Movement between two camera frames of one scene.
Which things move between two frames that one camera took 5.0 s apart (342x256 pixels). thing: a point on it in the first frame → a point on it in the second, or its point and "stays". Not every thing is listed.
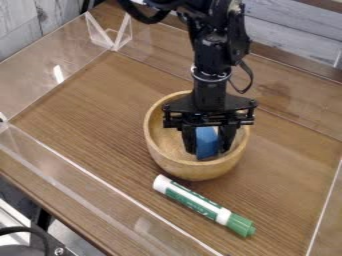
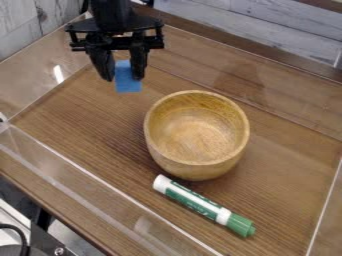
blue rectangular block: x=207 y=142 → x=125 y=83
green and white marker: x=201 y=207 stays
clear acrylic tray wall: x=91 y=162 stays
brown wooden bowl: x=164 y=144 stays
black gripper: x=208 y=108 → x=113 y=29
